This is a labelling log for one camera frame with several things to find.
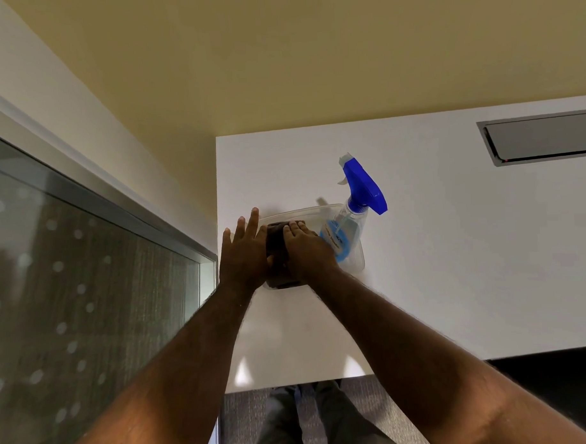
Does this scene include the person's left hand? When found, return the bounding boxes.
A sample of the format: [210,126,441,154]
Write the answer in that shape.
[216,206,275,297]

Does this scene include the person's right hand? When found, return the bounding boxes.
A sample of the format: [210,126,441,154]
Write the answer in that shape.
[282,218,342,287]

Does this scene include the grey microfibre cloth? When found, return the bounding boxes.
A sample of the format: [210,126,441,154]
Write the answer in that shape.
[264,220,308,289]

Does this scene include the blue spray bottle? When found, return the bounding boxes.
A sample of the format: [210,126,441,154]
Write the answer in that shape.
[317,151,390,264]

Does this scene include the person's right forearm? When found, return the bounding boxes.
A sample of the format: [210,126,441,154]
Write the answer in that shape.
[309,259,586,444]

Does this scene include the person's left forearm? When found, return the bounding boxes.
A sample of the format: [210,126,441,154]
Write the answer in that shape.
[55,281,261,444]

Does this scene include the clear plastic tray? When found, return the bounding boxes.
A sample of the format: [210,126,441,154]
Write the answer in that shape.
[253,202,367,291]

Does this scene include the dotted glass partition panel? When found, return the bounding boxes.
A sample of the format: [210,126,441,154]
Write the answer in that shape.
[0,73,226,444]

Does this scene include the dark grey trousers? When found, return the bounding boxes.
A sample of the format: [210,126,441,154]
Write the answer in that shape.
[248,377,407,444]

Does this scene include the grey table cable hatch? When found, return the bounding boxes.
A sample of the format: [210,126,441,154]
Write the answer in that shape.
[476,109,586,168]

